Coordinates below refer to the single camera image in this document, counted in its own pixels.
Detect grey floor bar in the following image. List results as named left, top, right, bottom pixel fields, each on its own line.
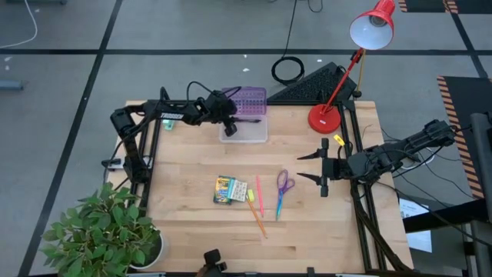
left=0, top=79, right=24, bottom=92

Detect coiled black cable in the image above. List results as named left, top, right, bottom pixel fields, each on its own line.
left=271, top=0, right=306, bottom=86

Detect clear pencil case purple lid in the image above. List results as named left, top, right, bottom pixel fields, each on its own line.
left=218, top=86, right=269, bottom=144

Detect black aluminium table frame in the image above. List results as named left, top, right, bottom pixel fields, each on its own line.
left=126, top=87, right=414, bottom=275

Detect white cable loop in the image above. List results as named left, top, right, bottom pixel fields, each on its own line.
left=399, top=144, right=436, bottom=171

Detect red desk lamp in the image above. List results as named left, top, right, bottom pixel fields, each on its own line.
left=307, top=0, right=397, bottom=135

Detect black hazard-striped floor mat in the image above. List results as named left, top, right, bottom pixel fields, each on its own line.
left=437, top=75, right=492, bottom=200
left=397, top=0, right=492, bottom=15

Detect pink pencil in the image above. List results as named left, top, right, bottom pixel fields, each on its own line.
left=255, top=175, right=265, bottom=219

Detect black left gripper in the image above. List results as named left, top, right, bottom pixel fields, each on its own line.
left=199, top=92, right=242, bottom=138

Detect white floor cable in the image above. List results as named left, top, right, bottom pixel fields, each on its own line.
left=0, top=0, right=38, bottom=49

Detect white paper sheet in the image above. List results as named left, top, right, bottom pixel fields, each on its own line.
left=399, top=198, right=434, bottom=253

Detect black device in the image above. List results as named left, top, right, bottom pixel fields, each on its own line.
left=195, top=249, right=228, bottom=277

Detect green crayon box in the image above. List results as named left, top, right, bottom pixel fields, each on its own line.
left=213, top=175, right=236, bottom=205

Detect black cable sleeve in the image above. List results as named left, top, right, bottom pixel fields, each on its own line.
left=347, top=180, right=412, bottom=272

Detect black equipment stand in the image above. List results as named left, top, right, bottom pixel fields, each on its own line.
left=403, top=111, right=492, bottom=277

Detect yellow hanging cord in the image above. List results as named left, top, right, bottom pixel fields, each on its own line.
left=356, top=48, right=365, bottom=95

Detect orange pencil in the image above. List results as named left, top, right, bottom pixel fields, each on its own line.
left=245, top=195, right=268, bottom=239

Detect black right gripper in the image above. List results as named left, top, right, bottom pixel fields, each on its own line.
left=296, top=137, right=357, bottom=198

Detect green potted plant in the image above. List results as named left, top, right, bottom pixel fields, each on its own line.
left=40, top=181, right=166, bottom=277

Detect black perforated panel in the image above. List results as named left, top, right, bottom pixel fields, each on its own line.
left=267, top=61, right=358, bottom=105

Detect purple handled scissors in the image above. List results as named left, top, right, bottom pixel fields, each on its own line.
left=275, top=169, right=296, bottom=222

